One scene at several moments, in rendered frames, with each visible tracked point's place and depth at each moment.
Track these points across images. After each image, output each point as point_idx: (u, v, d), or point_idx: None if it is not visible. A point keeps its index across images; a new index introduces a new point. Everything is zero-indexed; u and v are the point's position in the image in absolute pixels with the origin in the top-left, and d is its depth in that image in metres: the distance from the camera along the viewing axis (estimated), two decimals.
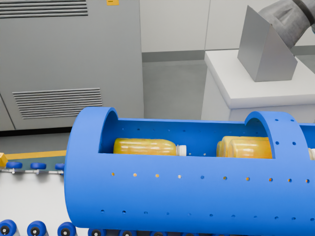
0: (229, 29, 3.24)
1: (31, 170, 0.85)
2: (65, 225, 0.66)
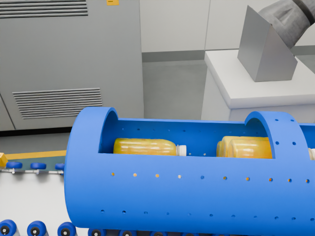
0: (229, 29, 3.24)
1: (31, 170, 0.85)
2: (65, 225, 0.66)
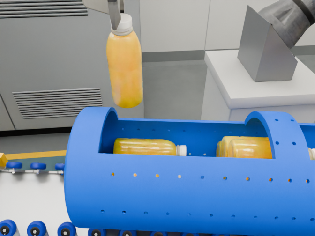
0: (229, 29, 3.24)
1: (31, 170, 0.85)
2: (65, 225, 0.66)
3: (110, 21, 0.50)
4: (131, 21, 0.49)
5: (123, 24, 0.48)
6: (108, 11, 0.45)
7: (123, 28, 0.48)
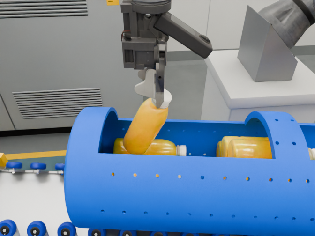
0: (229, 29, 3.24)
1: (31, 170, 0.85)
2: (65, 225, 0.66)
3: None
4: (171, 100, 0.59)
5: (166, 102, 0.58)
6: (156, 98, 0.55)
7: (164, 104, 0.58)
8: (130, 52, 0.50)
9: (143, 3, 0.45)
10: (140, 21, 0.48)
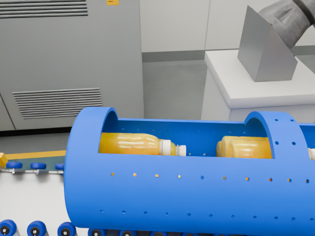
0: (229, 29, 3.24)
1: (31, 170, 0.85)
2: (65, 225, 0.66)
3: (167, 141, 0.68)
4: (168, 154, 0.70)
5: (168, 154, 0.68)
6: None
7: (166, 154, 0.68)
8: None
9: None
10: None
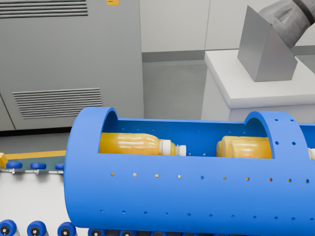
0: (229, 29, 3.24)
1: (31, 170, 0.85)
2: (65, 225, 0.66)
3: (167, 141, 0.68)
4: (168, 154, 0.70)
5: (168, 154, 0.68)
6: None
7: (166, 154, 0.68)
8: None
9: None
10: None
